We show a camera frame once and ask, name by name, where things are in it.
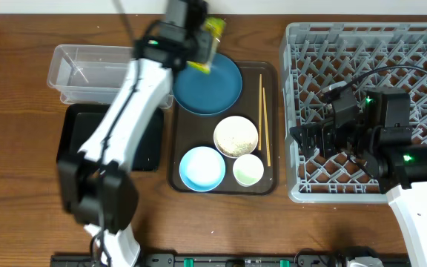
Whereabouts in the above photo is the yellow green snack wrapper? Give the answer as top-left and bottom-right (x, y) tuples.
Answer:
(188, 16), (226, 74)

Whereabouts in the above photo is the white cup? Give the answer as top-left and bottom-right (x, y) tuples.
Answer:
(233, 154), (265, 187)

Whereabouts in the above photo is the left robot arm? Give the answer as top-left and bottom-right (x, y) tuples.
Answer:
(57, 20), (215, 266)

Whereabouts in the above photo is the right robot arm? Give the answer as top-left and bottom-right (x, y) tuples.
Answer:
(289, 88), (427, 266)

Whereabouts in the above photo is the grey dishwasher rack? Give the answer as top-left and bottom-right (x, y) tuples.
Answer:
(279, 22), (427, 204)

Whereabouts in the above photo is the black waste tray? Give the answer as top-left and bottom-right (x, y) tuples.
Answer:
(56, 103), (164, 171)

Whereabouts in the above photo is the right wooden chopstick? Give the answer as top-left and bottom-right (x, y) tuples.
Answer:
(262, 87), (271, 167)

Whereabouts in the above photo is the wooden chopstick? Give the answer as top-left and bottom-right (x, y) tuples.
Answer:
(262, 87), (271, 167)
(258, 74), (262, 151)

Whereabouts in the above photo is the left wooden chopstick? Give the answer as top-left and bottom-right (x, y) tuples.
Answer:
(258, 74), (262, 151)

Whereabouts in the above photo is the dark blue plate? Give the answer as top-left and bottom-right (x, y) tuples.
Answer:
(173, 53), (242, 116)

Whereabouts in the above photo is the dark brown serving tray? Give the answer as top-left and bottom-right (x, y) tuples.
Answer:
(168, 61), (279, 196)

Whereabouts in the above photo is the clear plastic bin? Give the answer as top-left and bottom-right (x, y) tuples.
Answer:
(46, 44), (175, 110)

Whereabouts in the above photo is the light blue bowl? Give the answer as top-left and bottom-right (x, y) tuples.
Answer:
(179, 146), (226, 192)

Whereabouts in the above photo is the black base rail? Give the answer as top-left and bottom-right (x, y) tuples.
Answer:
(49, 253), (422, 267)

